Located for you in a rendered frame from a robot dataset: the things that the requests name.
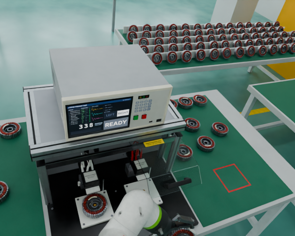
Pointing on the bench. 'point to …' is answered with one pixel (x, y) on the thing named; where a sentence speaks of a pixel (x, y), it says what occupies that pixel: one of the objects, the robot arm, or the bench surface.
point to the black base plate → (173, 197)
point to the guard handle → (178, 183)
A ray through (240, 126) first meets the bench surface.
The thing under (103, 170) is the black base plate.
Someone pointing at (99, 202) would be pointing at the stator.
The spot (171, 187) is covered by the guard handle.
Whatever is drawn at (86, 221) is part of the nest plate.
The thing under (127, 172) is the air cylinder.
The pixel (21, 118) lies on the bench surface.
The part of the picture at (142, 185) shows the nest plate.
